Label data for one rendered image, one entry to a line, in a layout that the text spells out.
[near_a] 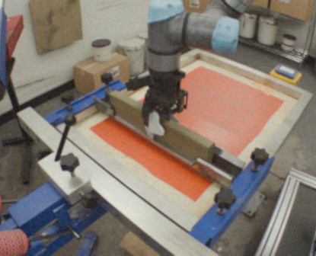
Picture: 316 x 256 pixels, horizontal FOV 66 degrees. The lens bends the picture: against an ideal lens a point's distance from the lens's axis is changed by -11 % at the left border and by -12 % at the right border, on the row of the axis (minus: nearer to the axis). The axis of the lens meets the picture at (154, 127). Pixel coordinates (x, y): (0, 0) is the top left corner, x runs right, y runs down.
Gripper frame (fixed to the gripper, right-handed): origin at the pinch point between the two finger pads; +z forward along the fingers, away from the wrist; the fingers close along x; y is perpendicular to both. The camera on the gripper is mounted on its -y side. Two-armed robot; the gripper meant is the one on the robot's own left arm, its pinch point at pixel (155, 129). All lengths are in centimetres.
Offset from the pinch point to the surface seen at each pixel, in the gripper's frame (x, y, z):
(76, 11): 98, -194, 18
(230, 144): 14.6, 16.5, 5.0
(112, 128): -3.9, -14.7, 5.4
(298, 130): 182, 18, 100
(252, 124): 28.2, 17.3, 5.0
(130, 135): -2.3, -8.1, 5.4
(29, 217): -40.6, 2.9, -3.2
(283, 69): 77, 11, 3
